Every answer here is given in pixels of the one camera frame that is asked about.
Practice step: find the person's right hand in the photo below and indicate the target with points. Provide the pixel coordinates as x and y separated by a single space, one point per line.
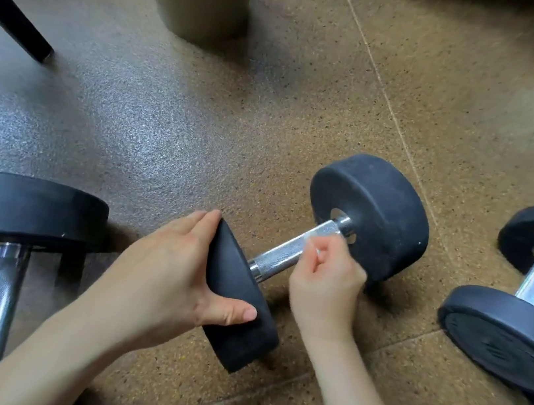
326 294

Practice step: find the person's left hand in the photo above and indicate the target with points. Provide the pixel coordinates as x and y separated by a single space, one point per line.
160 279

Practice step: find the person's right thumb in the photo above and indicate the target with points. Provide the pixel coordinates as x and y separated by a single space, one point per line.
307 261

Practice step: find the person's left thumb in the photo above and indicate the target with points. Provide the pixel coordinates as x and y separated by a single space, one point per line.
230 313

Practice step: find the person's left forearm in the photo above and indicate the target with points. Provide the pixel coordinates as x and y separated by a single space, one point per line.
59 354

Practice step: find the person's right forearm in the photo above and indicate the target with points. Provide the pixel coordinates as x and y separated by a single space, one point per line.
352 403

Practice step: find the large black dumbbell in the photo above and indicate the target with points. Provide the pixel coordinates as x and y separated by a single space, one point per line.
21 208

